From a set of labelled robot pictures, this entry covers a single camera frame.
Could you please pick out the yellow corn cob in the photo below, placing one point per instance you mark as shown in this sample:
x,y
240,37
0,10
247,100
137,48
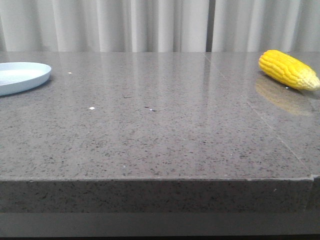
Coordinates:
x,y
288,70

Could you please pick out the light blue round plate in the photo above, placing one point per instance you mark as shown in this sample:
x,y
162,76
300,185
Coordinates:
x,y
16,77

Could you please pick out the grey pleated curtain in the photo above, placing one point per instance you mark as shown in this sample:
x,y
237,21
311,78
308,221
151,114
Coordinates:
x,y
159,25

